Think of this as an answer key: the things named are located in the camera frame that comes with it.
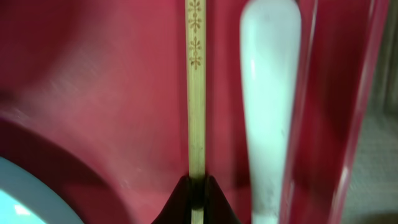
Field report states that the white plastic fork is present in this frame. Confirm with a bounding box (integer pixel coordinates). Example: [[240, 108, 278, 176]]
[[239, 0, 302, 224]]

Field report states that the light blue plate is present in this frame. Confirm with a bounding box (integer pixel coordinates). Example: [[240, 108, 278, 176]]
[[1, 157, 83, 224]]

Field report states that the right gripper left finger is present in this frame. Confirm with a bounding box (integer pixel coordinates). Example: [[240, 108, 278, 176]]
[[152, 176, 192, 224]]

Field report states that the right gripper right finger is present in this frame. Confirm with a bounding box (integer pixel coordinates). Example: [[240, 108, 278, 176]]
[[204, 175, 241, 224]]

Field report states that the red plastic tray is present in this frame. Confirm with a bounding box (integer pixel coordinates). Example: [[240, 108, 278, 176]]
[[1, 0, 392, 223]]

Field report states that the wooden chopstick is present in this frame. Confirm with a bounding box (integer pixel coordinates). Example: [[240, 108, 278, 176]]
[[185, 0, 206, 224]]

